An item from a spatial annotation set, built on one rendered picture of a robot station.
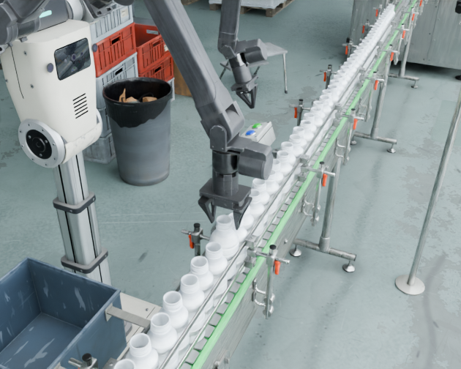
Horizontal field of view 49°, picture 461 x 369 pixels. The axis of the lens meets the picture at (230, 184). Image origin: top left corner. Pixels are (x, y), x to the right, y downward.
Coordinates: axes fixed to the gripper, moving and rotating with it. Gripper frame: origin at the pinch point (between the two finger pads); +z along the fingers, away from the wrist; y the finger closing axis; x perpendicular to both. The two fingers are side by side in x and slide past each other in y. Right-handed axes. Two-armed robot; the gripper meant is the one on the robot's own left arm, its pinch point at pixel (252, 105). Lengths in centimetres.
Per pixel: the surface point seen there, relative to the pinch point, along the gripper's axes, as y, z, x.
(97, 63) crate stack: 111, -13, 158
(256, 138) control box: -10.1, 8.0, -3.4
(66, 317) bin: -75, 30, 40
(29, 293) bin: -77, 20, 47
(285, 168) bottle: -25.7, 12.7, -18.1
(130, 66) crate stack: 156, 2, 170
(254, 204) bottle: -49, 11, -18
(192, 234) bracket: -61, 12, -5
